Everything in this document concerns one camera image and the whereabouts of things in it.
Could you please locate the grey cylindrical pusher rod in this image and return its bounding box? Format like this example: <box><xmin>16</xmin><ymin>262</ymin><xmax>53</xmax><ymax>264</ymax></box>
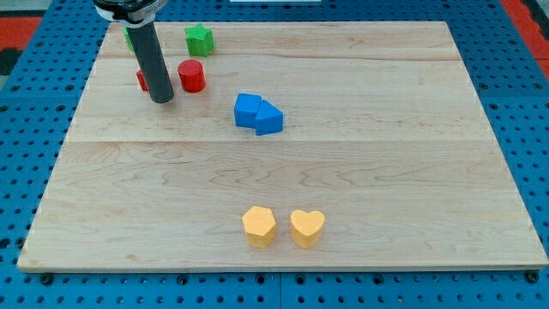
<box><xmin>127</xmin><ymin>21</ymin><xmax>174</xmax><ymax>104</ymax></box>

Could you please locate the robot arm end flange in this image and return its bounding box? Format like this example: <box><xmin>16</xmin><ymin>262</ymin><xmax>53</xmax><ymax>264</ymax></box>
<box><xmin>93</xmin><ymin>0</ymin><xmax>168</xmax><ymax>24</ymax></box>

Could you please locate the wooden board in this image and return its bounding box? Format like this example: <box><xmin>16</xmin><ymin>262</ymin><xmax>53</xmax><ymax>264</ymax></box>
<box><xmin>18</xmin><ymin>21</ymin><xmax>548</xmax><ymax>273</ymax></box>

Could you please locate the blue triangular block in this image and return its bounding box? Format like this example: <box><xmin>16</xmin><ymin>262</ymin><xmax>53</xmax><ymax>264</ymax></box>
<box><xmin>255</xmin><ymin>100</ymin><xmax>284</xmax><ymax>136</ymax></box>

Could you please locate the blue cube block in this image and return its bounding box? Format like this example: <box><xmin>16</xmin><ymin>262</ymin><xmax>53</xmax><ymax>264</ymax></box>
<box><xmin>233</xmin><ymin>93</ymin><xmax>262</xmax><ymax>129</ymax></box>

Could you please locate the yellow hexagon block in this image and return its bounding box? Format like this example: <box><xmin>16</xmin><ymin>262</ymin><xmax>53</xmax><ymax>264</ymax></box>
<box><xmin>242</xmin><ymin>206</ymin><xmax>277</xmax><ymax>248</ymax></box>

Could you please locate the yellow heart block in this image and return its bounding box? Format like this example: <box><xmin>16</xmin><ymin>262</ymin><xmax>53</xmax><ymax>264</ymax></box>
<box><xmin>290</xmin><ymin>210</ymin><xmax>325</xmax><ymax>249</ymax></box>

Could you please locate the red cylinder block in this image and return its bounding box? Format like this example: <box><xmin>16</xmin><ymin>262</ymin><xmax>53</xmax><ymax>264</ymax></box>
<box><xmin>178</xmin><ymin>59</ymin><xmax>206</xmax><ymax>93</ymax></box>

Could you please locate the green star block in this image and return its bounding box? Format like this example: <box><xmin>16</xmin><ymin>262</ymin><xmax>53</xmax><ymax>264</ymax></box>
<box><xmin>184</xmin><ymin>23</ymin><xmax>214</xmax><ymax>57</ymax></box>

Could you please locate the green block behind rod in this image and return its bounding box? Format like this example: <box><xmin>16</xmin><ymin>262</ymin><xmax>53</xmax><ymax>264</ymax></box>
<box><xmin>122</xmin><ymin>27</ymin><xmax>134</xmax><ymax>52</ymax></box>

